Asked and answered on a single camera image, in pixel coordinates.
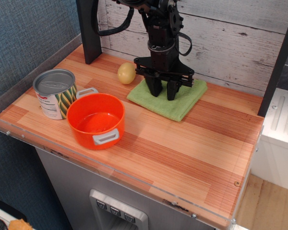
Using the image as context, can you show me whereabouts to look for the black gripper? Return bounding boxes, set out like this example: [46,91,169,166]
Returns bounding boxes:
[134,48,194,101]

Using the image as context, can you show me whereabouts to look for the green rag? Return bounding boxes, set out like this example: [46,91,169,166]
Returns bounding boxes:
[126,78,208,122]

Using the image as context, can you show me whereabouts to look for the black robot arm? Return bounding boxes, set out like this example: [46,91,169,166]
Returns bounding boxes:
[118,0,194,101]

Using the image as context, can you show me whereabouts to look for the yellow egg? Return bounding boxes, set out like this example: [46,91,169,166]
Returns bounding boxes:
[117,63,136,84]

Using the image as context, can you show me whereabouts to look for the tin can with striped label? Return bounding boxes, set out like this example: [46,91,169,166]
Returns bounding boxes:
[33,69,77,120]

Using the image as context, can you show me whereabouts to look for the grey toy fridge cabinet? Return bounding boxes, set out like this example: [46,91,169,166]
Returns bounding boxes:
[37,149,212,230]

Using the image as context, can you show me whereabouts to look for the white toy sink unit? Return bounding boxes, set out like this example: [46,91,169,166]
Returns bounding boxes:
[251,89,288,189]

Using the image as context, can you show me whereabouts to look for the silver dispenser panel with buttons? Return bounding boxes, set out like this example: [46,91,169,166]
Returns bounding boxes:
[89,189,149,230]

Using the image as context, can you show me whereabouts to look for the clear acrylic table guard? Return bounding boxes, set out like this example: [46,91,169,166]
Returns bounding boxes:
[0,95,264,230]

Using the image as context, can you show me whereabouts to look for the orange object at corner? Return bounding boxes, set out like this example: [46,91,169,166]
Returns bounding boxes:
[8,219,33,230]

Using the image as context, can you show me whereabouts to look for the orange pot with grey handles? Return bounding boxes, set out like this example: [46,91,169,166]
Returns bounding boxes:
[67,87,125,150]

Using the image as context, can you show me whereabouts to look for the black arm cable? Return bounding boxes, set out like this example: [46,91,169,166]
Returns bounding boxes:
[91,0,193,57]

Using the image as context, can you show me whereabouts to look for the dark left shelf post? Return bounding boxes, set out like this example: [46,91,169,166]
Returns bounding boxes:
[76,0,102,64]

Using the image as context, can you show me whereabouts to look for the dark shelf post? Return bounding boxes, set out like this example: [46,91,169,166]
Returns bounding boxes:
[76,0,102,64]
[257,28,288,117]

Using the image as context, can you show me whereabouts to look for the dark right shelf post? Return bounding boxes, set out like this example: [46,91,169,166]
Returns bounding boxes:
[257,28,288,117]

